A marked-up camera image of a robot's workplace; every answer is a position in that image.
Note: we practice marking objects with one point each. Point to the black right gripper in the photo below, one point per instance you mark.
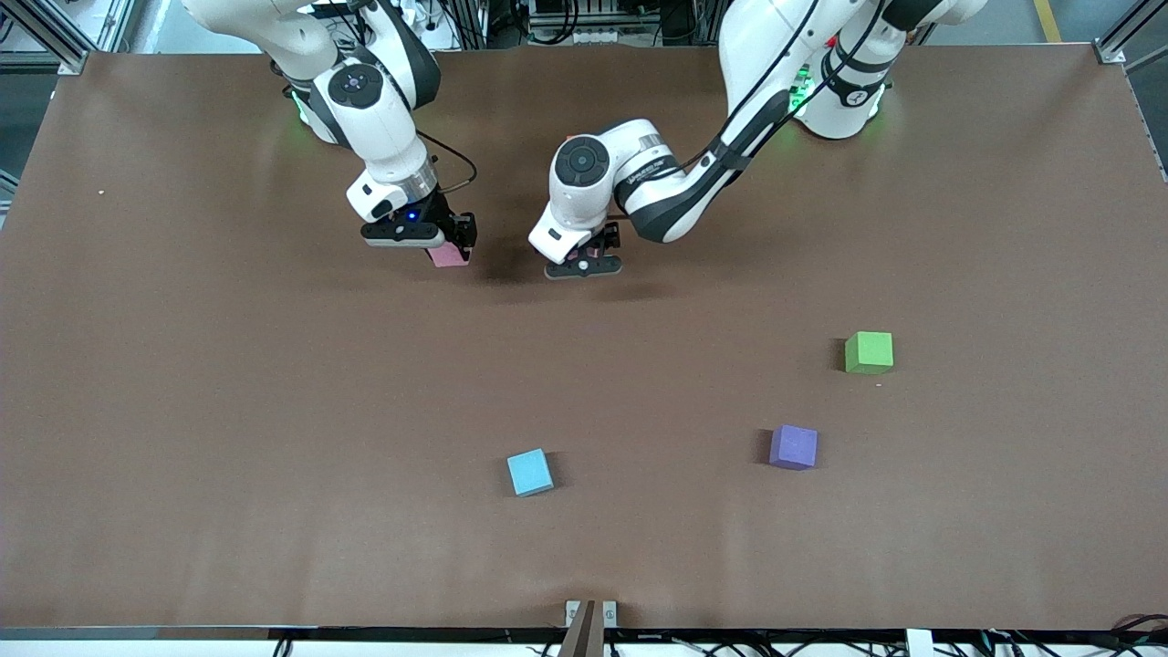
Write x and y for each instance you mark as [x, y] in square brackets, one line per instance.
[444, 216]

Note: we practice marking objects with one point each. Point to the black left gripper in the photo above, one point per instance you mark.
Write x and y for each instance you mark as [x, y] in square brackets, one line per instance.
[606, 239]

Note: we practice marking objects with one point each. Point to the light pink foam cube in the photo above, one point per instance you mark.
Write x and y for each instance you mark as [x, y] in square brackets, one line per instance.
[449, 257]
[591, 254]

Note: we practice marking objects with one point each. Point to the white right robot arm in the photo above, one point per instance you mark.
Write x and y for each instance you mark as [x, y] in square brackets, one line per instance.
[374, 119]

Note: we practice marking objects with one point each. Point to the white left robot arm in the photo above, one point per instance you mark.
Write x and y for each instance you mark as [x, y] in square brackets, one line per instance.
[593, 182]

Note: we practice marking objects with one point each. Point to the white power strip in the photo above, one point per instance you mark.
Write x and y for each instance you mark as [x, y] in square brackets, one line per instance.
[584, 36]

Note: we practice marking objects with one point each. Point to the light blue foam cube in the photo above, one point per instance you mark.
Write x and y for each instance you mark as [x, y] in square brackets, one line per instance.
[530, 473]

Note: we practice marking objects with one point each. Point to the purple foam cube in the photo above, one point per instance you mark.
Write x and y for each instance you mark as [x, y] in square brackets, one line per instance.
[793, 447]

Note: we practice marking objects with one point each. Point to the green foam cube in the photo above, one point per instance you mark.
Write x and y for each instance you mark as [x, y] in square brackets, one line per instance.
[869, 352]

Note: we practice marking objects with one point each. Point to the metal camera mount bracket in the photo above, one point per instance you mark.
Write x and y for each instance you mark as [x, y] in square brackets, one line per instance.
[591, 620]

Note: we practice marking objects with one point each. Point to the aluminium frame post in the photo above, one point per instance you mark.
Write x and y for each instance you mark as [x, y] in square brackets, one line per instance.
[114, 23]

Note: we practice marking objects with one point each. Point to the aluminium frame rail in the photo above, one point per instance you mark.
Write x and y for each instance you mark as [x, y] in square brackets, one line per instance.
[55, 41]
[1118, 46]

